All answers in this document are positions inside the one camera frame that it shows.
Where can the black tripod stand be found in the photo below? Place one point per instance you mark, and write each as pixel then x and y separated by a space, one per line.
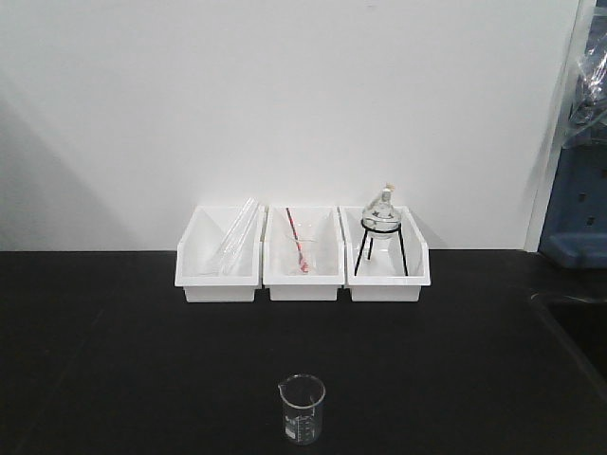
pixel 371 234

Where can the white storage bin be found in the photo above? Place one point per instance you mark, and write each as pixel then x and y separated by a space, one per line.
pixel 200 240
pixel 392 269
pixel 320 234

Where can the clear glass tubes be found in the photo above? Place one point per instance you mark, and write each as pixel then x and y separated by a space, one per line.
pixel 227 254

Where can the clear plastic bag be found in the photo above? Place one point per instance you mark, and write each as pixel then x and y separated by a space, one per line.
pixel 587 120

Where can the blue plastic crate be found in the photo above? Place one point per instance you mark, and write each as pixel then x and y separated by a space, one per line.
pixel 574 230

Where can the left white storage bin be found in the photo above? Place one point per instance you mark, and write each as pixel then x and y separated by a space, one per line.
pixel 200 240

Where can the right white storage bin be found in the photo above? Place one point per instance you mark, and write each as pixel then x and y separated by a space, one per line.
pixel 392 269

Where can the round-bottom glass flask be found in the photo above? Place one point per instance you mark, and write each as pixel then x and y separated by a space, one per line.
pixel 381 212

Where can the clear glass beaker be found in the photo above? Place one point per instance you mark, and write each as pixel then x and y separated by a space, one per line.
pixel 302 396

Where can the middle white storage bin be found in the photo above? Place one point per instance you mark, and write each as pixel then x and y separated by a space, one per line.
pixel 320 234

